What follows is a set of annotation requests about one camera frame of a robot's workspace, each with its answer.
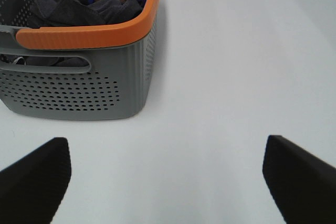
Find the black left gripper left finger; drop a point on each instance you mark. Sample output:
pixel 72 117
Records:
pixel 33 187

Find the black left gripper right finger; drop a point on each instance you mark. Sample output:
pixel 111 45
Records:
pixel 301 184

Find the grey basket with orange rim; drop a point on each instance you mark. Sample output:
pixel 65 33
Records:
pixel 114 85

